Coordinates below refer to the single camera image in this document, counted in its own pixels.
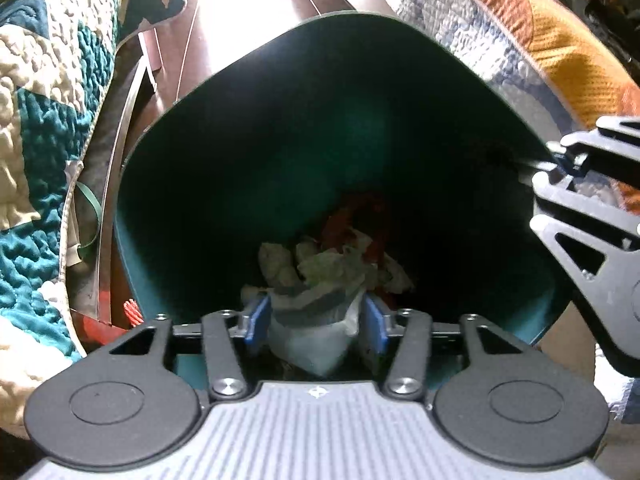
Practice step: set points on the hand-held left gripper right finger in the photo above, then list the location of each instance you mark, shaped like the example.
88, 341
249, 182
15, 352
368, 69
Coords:
375, 322

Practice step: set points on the red cloth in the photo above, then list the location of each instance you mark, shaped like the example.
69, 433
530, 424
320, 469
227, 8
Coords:
350, 220

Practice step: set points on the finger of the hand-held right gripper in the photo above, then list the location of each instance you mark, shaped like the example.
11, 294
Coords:
617, 290
610, 147

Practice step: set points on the pale paper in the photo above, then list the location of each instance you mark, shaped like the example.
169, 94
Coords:
275, 262

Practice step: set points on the green ribbon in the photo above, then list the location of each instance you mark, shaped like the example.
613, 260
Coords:
92, 210

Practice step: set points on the orange patchwork quilt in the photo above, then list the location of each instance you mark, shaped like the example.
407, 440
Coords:
525, 25

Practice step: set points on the printed carton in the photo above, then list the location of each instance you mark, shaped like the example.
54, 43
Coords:
335, 260

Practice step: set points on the red ribbed plastic piece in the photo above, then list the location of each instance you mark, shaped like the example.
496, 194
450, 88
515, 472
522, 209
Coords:
100, 327

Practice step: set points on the dark green deer-print trash bin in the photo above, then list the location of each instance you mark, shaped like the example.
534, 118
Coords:
300, 135

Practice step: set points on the metal bed frame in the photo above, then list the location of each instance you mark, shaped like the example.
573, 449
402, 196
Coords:
117, 160

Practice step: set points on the white plastic wad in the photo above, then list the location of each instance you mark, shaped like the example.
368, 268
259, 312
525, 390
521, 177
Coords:
397, 275

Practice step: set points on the teal and cream zigzag quilt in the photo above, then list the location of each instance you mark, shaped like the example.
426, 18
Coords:
35, 135

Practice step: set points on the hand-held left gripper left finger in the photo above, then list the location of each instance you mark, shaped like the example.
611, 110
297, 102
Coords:
257, 317

